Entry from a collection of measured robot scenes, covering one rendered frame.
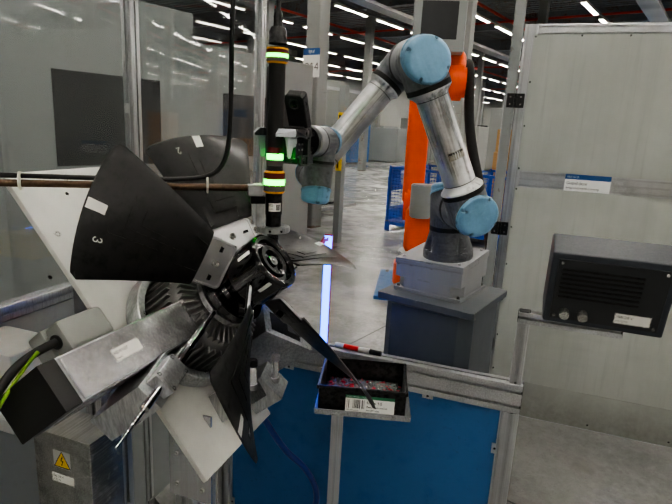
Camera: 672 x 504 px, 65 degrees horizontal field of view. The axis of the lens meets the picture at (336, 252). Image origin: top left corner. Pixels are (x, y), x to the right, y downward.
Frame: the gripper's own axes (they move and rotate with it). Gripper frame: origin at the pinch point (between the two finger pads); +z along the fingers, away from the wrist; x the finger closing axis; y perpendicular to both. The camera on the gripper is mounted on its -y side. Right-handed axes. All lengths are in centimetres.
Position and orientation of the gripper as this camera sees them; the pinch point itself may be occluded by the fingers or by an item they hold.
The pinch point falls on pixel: (268, 130)
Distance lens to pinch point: 108.0
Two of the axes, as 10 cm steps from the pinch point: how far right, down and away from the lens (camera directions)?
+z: -3.4, 1.9, -9.2
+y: -0.6, 9.7, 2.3
